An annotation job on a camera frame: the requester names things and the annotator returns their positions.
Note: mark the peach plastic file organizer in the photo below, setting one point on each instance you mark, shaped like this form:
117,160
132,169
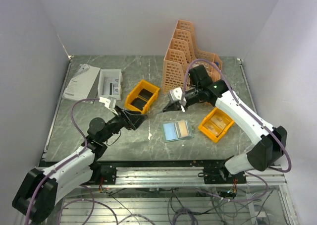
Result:
181,52

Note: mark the yellow bin with black item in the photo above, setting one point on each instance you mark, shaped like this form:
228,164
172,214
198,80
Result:
142,97

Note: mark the white paper booklet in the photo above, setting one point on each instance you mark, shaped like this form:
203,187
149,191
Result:
84,84

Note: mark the yellow bin with boxes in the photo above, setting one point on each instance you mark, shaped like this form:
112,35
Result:
215,125

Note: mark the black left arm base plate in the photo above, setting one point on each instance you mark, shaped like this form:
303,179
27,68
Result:
103,175

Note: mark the white plastic box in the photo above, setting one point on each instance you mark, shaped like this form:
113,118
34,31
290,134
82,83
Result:
110,81

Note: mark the orange credit card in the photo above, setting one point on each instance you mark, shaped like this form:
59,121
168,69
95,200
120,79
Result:
182,129

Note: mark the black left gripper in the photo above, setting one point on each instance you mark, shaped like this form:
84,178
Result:
135,119

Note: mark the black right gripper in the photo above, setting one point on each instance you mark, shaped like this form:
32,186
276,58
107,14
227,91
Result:
174,106

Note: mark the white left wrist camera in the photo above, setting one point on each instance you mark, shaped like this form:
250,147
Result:
109,103

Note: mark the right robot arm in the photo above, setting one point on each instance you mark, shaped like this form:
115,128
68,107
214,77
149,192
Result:
268,141

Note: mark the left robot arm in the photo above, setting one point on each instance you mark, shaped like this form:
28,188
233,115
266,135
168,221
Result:
41,190

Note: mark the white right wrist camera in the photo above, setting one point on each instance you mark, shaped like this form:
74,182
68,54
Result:
177,93

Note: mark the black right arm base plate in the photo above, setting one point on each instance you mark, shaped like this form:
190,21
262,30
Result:
214,172

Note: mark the green card holder wallet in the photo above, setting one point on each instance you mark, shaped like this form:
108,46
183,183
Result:
175,131

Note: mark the aluminium frame rail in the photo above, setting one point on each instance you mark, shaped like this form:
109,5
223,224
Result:
183,177

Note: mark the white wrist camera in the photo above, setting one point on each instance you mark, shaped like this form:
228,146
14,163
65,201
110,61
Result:
109,103
177,93

